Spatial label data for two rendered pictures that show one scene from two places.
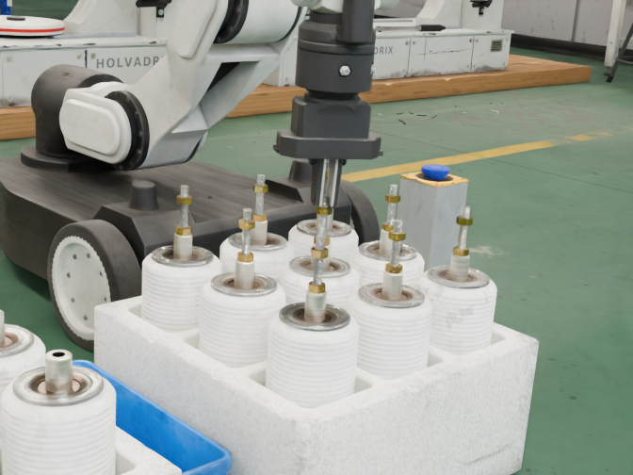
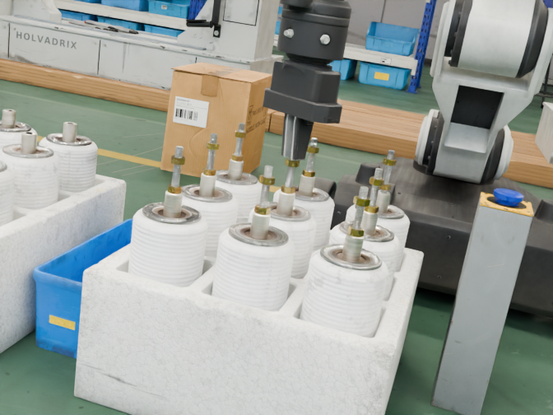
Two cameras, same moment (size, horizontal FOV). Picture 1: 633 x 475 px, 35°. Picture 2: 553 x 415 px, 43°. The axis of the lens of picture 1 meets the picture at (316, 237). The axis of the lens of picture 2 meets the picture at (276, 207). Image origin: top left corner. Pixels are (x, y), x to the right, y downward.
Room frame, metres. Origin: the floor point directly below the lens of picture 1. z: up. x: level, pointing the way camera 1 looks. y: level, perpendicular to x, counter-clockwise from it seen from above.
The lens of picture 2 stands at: (0.65, -0.80, 0.53)
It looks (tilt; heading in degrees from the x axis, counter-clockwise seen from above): 17 degrees down; 58
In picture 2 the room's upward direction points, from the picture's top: 9 degrees clockwise
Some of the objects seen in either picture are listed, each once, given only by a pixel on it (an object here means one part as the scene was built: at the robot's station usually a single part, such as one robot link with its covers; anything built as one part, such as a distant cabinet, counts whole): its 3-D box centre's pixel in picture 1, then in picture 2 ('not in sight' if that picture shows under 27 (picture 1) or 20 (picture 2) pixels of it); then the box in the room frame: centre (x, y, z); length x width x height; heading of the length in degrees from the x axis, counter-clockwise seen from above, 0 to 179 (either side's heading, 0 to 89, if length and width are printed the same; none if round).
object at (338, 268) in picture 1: (319, 267); (284, 212); (1.15, -0.01, 0.25); 0.08 x 0.08 x 0.01
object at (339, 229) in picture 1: (324, 229); (379, 211); (1.32, -0.01, 0.25); 0.08 x 0.08 x 0.01
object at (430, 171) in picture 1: (434, 173); (507, 198); (1.41, -0.16, 0.32); 0.04 x 0.04 x 0.02
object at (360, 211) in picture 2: (462, 237); (358, 217); (1.15, -0.17, 0.30); 0.01 x 0.01 x 0.08
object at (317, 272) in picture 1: (317, 270); (176, 175); (0.98, 0.00, 0.30); 0.01 x 0.01 x 0.08
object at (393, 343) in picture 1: (384, 370); (248, 301); (1.07, -0.09, 0.16); 0.10 x 0.10 x 0.18
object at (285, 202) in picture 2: (320, 256); (285, 203); (1.15, -0.01, 0.26); 0.02 x 0.02 x 0.03
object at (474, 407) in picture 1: (311, 389); (267, 316); (1.15, -0.01, 0.09); 0.39 x 0.39 x 0.18; 44
